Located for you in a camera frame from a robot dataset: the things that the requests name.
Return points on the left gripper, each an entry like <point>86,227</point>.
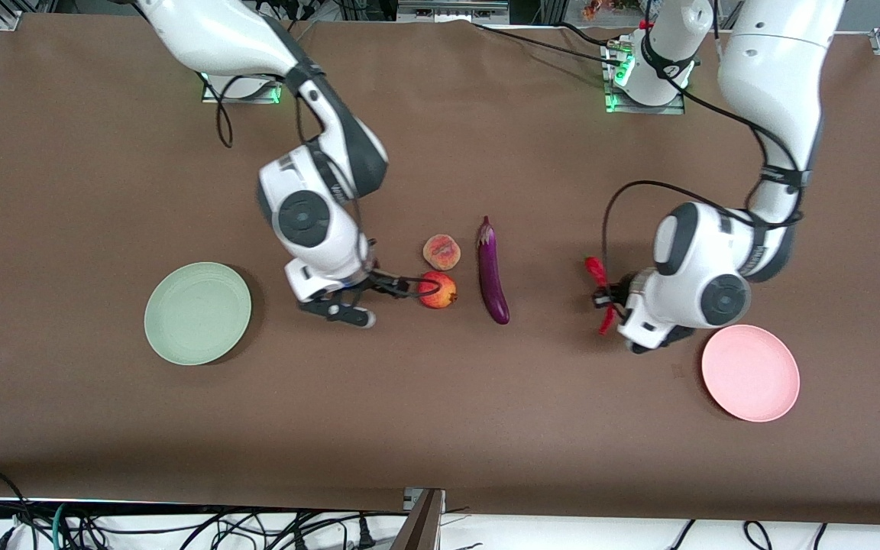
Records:
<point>617,293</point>

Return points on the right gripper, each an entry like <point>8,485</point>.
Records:
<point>380,282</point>

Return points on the red chili pepper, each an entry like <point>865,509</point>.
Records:
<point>595,267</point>

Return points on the red apple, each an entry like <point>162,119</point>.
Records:
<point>444,295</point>

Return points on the peach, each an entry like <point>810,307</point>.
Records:
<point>441,252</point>

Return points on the purple eggplant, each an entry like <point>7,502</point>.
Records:
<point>492,283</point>

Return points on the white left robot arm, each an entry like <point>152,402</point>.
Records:
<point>715,298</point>

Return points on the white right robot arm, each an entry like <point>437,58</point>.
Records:
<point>302,218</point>

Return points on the brown table cloth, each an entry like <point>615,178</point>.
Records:
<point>409,420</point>

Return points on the pink plate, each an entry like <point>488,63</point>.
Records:
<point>750,373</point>

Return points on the light green plate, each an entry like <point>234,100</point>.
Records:
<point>197,313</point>

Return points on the black power plug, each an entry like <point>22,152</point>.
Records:
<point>364,535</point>

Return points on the small orange object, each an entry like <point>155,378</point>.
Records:
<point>591,9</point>

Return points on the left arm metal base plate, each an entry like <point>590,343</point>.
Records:
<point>638,110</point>

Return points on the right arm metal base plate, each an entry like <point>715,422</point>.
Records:
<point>257,98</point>

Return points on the aluminium profile post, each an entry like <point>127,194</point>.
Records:
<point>421,527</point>

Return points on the grey metal frame box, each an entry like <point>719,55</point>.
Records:
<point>451,9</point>

